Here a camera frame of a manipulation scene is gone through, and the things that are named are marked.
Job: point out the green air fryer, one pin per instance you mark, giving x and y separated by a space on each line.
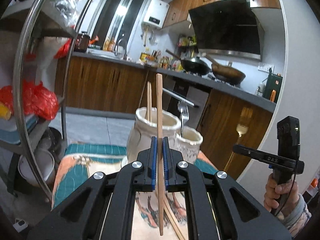
272 87

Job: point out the red hanging plastic bag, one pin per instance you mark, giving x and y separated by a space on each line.
63 51

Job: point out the brown wok with handle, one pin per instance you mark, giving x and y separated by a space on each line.
225 73

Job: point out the black wok with lid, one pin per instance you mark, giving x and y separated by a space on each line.
194 64

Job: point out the kitchen window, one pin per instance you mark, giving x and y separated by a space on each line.
115 22

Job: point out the wall power socket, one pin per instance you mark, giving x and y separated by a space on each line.
265 67

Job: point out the silver metal fork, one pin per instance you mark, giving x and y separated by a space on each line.
184 115

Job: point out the clear crumpled plastic bag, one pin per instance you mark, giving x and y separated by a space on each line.
69 11

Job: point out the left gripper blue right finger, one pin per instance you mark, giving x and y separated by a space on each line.
217 206

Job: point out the built-in steel oven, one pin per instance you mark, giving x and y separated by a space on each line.
195 97

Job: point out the person's right hand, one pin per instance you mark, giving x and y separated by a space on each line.
275 191

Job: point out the person's right forearm sleeve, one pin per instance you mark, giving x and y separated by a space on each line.
297 219

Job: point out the yellow oil bottle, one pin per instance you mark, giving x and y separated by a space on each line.
145 55

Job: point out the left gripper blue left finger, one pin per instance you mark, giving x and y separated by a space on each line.
102 207

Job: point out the white water heater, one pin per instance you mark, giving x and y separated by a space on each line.
156 13

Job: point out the wooden chopstick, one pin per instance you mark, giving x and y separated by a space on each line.
160 169
172 218
149 100

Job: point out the black range hood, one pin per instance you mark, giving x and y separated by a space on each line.
228 27

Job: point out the red plastic bag on shelf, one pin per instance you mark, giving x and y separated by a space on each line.
37 100

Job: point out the dark red rice cooker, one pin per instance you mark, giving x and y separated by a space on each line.
82 42

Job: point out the kitchen faucet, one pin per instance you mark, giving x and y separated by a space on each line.
121 49

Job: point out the patterned teal beige table mat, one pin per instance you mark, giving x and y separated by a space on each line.
103 206

